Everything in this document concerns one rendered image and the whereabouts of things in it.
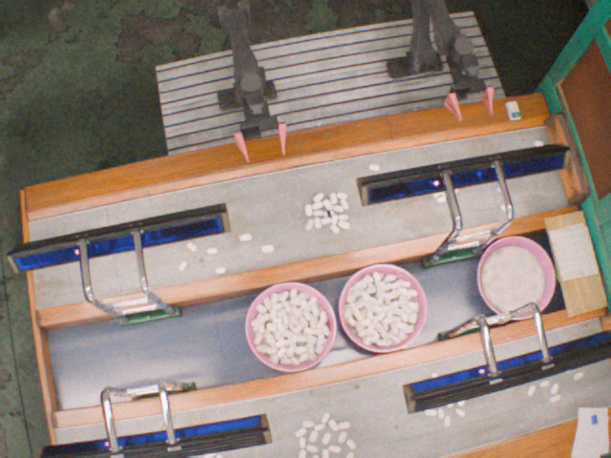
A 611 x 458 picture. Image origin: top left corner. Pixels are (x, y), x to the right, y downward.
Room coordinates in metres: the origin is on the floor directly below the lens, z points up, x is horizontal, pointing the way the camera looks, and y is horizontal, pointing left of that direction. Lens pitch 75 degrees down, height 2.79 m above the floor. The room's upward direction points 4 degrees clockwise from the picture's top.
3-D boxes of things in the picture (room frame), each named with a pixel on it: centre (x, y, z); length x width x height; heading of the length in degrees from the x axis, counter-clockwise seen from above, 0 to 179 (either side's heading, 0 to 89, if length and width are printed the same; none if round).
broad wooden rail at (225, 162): (0.81, 0.06, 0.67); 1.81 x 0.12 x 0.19; 105
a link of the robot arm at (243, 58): (1.02, 0.23, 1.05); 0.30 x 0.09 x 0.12; 17
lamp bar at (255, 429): (-0.13, 0.35, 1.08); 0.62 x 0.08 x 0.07; 105
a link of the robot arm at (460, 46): (1.03, -0.40, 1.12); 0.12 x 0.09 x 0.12; 17
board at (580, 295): (0.50, -0.88, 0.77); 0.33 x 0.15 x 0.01; 15
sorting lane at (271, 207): (0.61, 0.00, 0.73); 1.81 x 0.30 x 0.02; 105
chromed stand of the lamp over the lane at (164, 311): (0.33, 0.49, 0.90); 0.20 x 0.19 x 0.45; 105
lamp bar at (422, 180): (0.66, -0.43, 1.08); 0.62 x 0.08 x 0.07; 105
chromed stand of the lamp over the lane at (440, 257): (0.59, -0.45, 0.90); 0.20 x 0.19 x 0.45; 105
